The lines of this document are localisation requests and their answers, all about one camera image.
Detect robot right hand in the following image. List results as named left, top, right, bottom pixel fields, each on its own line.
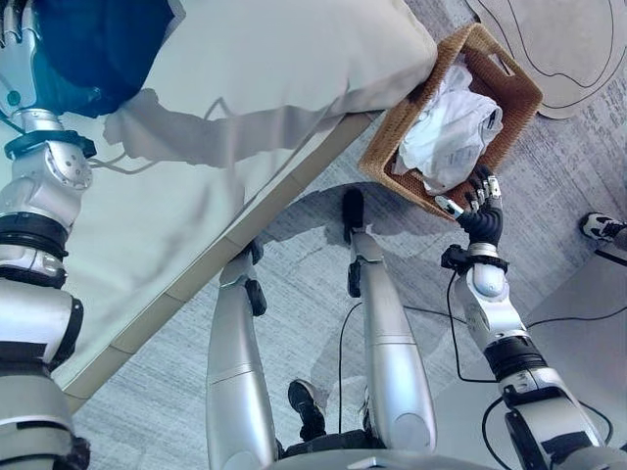
left=434, top=164, right=506, bottom=245

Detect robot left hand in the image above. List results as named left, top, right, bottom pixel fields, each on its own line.
left=0, top=0, right=41, bottom=115

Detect dark blue garment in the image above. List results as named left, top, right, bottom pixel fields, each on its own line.
left=29, top=0, right=178, bottom=119

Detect white garment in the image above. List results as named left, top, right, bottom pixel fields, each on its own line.
left=393, top=63, right=506, bottom=195

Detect person's white and black shoe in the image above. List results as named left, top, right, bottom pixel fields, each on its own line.
left=579, top=211, right=627, bottom=244

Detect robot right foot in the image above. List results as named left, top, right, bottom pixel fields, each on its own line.
left=341, top=188, right=365, bottom=231

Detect brown wicker basket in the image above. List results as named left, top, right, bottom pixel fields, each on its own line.
left=358, top=23, right=545, bottom=225

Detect robot right leg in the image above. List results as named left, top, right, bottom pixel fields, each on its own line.
left=346, top=227, right=438, bottom=451

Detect beige rug with black lines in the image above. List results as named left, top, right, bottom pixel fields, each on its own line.
left=463, top=0, right=627, bottom=121

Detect bed with white sheet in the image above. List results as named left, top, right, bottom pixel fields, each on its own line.
left=0, top=87, right=384, bottom=400

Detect white duvet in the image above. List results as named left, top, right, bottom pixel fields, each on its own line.
left=117, top=0, right=438, bottom=163

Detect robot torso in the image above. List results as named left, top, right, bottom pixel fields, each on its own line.
left=273, top=446, right=496, bottom=470

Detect long black floor cable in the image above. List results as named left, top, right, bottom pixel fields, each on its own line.
left=523, top=298, right=627, bottom=328

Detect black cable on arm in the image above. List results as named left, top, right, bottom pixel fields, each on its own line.
left=446, top=263, right=501, bottom=383

